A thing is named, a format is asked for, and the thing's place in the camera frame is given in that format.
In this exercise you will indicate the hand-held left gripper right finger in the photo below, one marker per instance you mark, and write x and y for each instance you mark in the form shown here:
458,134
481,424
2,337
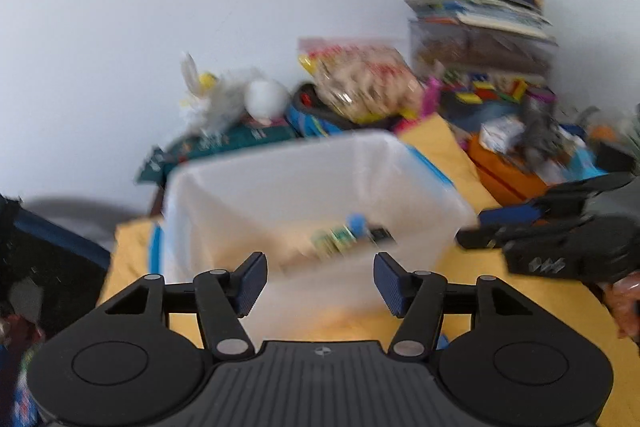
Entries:
389,284

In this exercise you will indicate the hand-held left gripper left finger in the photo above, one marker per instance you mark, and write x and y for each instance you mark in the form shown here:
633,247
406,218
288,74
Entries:
252,284

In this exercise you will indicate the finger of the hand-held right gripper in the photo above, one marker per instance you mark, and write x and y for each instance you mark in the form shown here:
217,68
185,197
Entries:
525,229
550,204

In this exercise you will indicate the green toy wagon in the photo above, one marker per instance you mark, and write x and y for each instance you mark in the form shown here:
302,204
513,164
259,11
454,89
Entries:
334,239

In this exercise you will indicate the white plastic bin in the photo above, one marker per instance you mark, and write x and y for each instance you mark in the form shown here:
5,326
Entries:
280,187

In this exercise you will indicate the person's right hand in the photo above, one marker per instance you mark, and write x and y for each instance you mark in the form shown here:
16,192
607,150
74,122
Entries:
627,302

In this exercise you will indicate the orange cardboard box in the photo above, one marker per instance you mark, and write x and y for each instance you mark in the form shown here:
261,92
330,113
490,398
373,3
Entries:
505,177

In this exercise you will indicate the yellow blanket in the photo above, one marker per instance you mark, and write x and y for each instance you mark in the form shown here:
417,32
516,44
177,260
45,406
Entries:
500,302

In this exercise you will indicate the dark teal book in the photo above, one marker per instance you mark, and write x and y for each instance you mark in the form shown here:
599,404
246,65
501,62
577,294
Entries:
225,142

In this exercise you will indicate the pink toy piece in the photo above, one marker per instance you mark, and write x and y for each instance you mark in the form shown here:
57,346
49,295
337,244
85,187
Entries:
432,97

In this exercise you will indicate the clear plastic toy box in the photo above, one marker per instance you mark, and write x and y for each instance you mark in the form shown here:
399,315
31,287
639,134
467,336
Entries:
480,52

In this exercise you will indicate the white ball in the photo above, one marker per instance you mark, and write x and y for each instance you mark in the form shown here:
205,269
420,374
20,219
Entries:
266,98

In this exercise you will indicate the white plush toy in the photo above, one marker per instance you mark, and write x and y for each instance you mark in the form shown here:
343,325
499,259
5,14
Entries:
210,102

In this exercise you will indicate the black bag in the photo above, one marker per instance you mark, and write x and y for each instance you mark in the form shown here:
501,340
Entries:
55,247

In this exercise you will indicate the clear snack bag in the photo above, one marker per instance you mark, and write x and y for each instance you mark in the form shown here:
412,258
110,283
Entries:
365,77

